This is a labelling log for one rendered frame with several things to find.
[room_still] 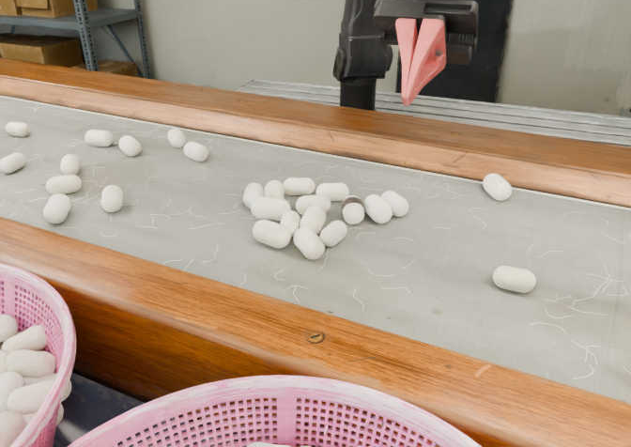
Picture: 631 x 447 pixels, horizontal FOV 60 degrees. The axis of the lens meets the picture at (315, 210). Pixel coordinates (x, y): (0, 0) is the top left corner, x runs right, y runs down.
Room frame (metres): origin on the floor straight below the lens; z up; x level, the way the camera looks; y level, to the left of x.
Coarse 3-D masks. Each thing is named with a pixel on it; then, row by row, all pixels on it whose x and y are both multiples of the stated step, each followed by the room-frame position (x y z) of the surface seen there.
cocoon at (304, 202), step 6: (300, 198) 0.47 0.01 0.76; (306, 198) 0.47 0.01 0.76; (312, 198) 0.47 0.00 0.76; (318, 198) 0.47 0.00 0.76; (324, 198) 0.47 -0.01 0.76; (300, 204) 0.47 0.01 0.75; (306, 204) 0.46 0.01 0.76; (312, 204) 0.47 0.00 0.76; (318, 204) 0.47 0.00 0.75; (324, 204) 0.47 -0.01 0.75; (330, 204) 0.47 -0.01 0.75; (300, 210) 0.46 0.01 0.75
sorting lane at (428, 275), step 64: (0, 128) 0.72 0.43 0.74; (64, 128) 0.72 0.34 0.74; (128, 128) 0.72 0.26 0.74; (0, 192) 0.52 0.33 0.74; (128, 192) 0.52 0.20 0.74; (192, 192) 0.52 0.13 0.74; (384, 192) 0.52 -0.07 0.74; (448, 192) 0.52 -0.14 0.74; (512, 192) 0.52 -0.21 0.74; (192, 256) 0.40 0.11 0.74; (256, 256) 0.40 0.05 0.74; (320, 256) 0.40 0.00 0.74; (384, 256) 0.40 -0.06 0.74; (448, 256) 0.40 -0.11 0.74; (512, 256) 0.40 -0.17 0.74; (576, 256) 0.40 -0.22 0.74; (384, 320) 0.31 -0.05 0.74; (448, 320) 0.31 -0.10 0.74; (512, 320) 0.31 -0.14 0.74; (576, 320) 0.31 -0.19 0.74; (576, 384) 0.25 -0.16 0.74
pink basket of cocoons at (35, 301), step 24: (0, 264) 0.34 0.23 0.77; (0, 288) 0.33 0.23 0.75; (24, 288) 0.32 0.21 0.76; (48, 288) 0.31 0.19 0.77; (0, 312) 0.33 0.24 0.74; (24, 312) 0.32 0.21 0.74; (48, 312) 0.30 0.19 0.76; (48, 336) 0.30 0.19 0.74; (72, 336) 0.26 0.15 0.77; (72, 360) 0.25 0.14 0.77; (48, 408) 0.21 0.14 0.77; (24, 432) 0.19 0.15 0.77; (48, 432) 0.22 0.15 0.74
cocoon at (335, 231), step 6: (336, 222) 0.43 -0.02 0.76; (342, 222) 0.43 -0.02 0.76; (324, 228) 0.42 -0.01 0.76; (330, 228) 0.42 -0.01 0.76; (336, 228) 0.42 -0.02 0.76; (342, 228) 0.42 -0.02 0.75; (324, 234) 0.41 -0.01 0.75; (330, 234) 0.41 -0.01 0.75; (336, 234) 0.41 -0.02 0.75; (342, 234) 0.42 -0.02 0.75; (324, 240) 0.41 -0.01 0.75; (330, 240) 0.41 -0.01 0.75; (336, 240) 0.41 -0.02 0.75; (330, 246) 0.41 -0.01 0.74
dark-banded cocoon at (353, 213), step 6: (348, 204) 0.46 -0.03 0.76; (354, 204) 0.45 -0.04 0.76; (348, 210) 0.45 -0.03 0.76; (354, 210) 0.45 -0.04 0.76; (360, 210) 0.45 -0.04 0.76; (348, 216) 0.45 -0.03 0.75; (354, 216) 0.45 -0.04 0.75; (360, 216) 0.45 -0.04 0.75; (348, 222) 0.45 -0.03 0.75; (354, 222) 0.45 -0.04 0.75; (360, 222) 0.45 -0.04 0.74
